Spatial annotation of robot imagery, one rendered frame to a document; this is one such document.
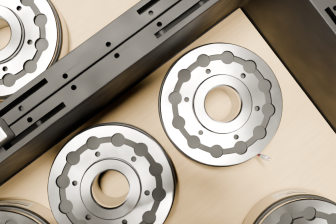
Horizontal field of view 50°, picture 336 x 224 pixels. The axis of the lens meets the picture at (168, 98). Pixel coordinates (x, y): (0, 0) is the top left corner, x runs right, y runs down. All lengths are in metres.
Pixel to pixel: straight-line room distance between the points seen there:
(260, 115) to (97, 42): 0.15
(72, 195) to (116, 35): 0.14
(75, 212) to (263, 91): 0.18
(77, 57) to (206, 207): 0.18
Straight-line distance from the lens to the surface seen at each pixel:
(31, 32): 0.31
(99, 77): 0.23
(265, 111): 0.31
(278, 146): 0.34
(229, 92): 0.31
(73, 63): 0.23
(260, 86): 0.31
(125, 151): 0.29
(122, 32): 0.23
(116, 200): 0.32
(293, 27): 0.29
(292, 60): 0.33
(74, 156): 0.30
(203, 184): 0.33
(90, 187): 0.30
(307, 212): 0.33
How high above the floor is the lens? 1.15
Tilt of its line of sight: 87 degrees down
